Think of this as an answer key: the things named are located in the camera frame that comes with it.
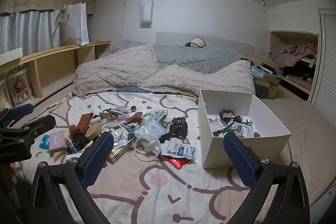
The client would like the black coiled cable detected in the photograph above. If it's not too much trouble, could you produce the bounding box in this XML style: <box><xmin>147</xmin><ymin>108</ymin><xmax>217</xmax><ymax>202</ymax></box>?
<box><xmin>169</xmin><ymin>117</ymin><xmax>190</xmax><ymax>139</ymax></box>

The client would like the white wall cable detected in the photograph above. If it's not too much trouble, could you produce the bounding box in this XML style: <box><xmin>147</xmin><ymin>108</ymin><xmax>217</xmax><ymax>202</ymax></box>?
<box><xmin>119</xmin><ymin>0</ymin><xmax>129</xmax><ymax>42</ymax></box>

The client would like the white charger plug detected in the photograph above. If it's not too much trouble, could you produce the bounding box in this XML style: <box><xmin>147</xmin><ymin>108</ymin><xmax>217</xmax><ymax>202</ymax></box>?
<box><xmin>140</xmin><ymin>141</ymin><xmax>158</xmax><ymax>154</ymax></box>

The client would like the beige fluffy blanket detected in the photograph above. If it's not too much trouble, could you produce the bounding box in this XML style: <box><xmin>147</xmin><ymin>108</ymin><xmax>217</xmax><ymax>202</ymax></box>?
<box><xmin>72</xmin><ymin>44</ymin><xmax>256</xmax><ymax>98</ymax></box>

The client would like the grey curtain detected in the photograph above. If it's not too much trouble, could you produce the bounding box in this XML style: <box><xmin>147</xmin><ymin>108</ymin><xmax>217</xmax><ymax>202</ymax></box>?
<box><xmin>0</xmin><ymin>9</ymin><xmax>64</xmax><ymax>56</ymax></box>

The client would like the pile of pink clothes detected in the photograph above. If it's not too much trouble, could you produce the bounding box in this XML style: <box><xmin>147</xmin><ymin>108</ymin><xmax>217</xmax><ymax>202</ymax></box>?
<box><xmin>270</xmin><ymin>42</ymin><xmax>319</xmax><ymax>68</ymax></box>

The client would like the white shoe box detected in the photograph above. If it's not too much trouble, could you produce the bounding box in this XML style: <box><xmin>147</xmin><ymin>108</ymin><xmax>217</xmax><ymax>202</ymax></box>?
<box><xmin>197</xmin><ymin>89</ymin><xmax>292</xmax><ymax>169</ymax></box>

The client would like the wooden shelf unit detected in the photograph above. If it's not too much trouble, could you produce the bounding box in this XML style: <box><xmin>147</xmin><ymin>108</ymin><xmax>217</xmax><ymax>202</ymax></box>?
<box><xmin>0</xmin><ymin>40</ymin><xmax>112</xmax><ymax>109</ymax></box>

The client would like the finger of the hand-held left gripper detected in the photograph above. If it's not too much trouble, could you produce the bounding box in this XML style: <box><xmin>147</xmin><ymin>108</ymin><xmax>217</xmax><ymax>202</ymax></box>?
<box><xmin>0</xmin><ymin>104</ymin><xmax>34</xmax><ymax>127</ymax></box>
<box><xmin>22</xmin><ymin>115</ymin><xmax>56</xmax><ymax>133</ymax></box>

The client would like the red packet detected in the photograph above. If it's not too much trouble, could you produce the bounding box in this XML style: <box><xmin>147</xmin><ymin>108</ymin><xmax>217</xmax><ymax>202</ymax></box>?
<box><xmin>165</xmin><ymin>156</ymin><xmax>191</xmax><ymax>170</ymax></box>

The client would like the blue snack packet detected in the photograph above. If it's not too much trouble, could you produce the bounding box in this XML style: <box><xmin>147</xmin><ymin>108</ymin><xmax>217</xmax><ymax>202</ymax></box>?
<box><xmin>38</xmin><ymin>134</ymin><xmax>50</xmax><ymax>150</ymax></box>

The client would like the boxed doll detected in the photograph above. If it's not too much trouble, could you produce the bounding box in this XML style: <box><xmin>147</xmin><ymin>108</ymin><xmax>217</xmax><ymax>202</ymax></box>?
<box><xmin>7</xmin><ymin>72</ymin><xmax>34</xmax><ymax>107</ymax></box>

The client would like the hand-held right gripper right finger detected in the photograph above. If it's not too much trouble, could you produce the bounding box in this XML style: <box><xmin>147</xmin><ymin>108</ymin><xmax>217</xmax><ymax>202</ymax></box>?
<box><xmin>223</xmin><ymin>132</ymin><xmax>310</xmax><ymax>224</ymax></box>

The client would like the white tote bag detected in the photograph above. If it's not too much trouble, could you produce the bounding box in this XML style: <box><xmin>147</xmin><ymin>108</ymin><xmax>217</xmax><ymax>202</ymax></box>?
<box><xmin>61</xmin><ymin>2</ymin><xmax>90</xmax><ymax>46</ymax></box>

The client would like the pink notebook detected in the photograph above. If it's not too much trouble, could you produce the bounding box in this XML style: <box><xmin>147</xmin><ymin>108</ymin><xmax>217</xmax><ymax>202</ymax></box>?
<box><xmin>48</xmin><ymin>131</ymin><xmax>67</xmax><ymax>151</ymax></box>

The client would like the wooden closet shelf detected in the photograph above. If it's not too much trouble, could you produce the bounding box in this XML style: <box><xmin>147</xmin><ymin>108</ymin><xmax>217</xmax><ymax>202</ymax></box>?
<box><xmin>268</xmin><ymin>30</ymin><xmax>320</xmax><ymax>102</ymax></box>

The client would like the brown leather strap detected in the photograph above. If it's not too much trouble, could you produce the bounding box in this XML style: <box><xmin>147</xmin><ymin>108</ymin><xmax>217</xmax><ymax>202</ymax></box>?
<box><xmin>70</xmin><ymin>113</ymin><xmax>94</xmax><ymax>135</ymax></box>

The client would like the person's left hand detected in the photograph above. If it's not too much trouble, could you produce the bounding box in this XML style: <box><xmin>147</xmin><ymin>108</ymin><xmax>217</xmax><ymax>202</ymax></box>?
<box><xmin>10</xmin><ymin>164</ymin><xmax>18</xmax><ymax>185</ymax></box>

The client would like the white headboard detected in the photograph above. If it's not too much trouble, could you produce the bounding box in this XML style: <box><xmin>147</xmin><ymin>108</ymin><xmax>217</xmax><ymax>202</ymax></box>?
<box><xmin>156</xmin><ymin>32</ymin><xmax>255</xmax><ymax>52</ymax></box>

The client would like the small white ring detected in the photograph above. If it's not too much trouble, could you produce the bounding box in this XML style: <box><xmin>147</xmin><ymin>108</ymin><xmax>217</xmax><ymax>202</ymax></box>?
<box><xmin>105</xmin><ymin>122</ymin><xmax>130</xmax><ymax>139</ymax></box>

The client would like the white louvered closet door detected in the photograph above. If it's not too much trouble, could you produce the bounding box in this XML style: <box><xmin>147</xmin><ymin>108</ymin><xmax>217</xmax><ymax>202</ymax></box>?
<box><xmin>309</xmin><ymin>8</ymin><xmax>336</xmax><ymax>112</ymax></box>

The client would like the sun visor cap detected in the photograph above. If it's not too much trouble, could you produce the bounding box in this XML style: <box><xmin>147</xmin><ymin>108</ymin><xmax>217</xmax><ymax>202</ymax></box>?
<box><xmin>184</xmin><ymin>38</ymin><xmax>207</xmax><ymax>48</ymax></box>

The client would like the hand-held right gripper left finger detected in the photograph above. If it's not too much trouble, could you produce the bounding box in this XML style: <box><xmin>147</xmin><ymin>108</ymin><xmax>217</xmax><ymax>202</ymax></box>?
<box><xmin>31</xmin><ymin>132</ymin><xmax>114</xmax><ymax>224</ymax></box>

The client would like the large white ring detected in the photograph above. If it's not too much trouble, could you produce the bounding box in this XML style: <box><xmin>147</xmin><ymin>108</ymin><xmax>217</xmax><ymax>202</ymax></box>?
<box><xmin>132</xmin><ymin>133</ymin><xmax>162</xmax><ymax>162</ymax></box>

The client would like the blue white wipes packet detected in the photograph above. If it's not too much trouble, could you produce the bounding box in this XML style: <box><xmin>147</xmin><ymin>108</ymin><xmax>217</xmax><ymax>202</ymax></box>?
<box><xmin>161</xmin><ymin>141</ymin><xmax>196</xmax><ymax>160</ymax></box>

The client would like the grey pillow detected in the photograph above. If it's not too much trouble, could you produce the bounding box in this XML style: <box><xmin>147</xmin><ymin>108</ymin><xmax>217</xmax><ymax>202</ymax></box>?
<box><xmin>153</xmin><ymin>44</ymin><xmax>246</xmax><ymax>75</ymax></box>

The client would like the purple hair claw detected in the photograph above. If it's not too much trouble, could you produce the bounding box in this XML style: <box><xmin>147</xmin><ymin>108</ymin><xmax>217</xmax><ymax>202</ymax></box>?
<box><xmin>220</xmin><ymin>110</ymin><xmax>238</xmax><ymax>120</ymax></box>

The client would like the round cork lid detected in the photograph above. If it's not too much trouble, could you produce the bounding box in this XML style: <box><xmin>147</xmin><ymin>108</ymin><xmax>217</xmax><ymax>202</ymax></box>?
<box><xmin>85</xmin><ymin>124</ymin><xmax>103</xmax><ymax>141</ymax></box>

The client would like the white medicine packet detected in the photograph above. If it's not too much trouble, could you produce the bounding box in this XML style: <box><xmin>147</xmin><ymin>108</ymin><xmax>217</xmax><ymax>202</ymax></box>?
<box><xmin>133</xmin><ymin>120</ymin><xmax>169</xmax><ymax>141</ymax></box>

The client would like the floral pouch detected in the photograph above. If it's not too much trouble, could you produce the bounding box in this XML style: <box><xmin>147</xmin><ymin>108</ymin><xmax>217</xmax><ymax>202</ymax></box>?
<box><xmin>143</xmin><ymin>109</ymin><xmax>169</xmax><ymax>127</ymax></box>

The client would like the gold box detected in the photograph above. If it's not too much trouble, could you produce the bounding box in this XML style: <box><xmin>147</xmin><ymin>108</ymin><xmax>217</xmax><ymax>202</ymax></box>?
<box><xmin>108</xmin><ymin>144</ymin><xmax>132</xmax><ymax>165</ymax></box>

